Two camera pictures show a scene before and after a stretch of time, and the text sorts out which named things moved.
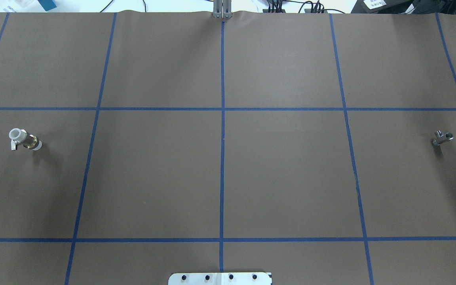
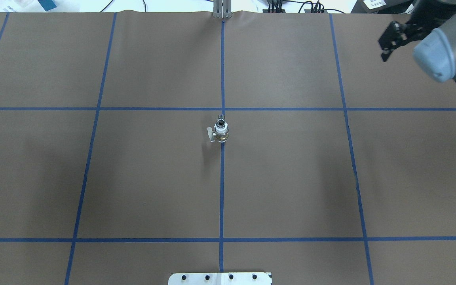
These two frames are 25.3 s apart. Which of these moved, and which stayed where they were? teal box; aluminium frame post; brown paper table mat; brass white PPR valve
Moved: brass white PPR valve
Stayed: teal box; brown paper table mat; aluminium frame post
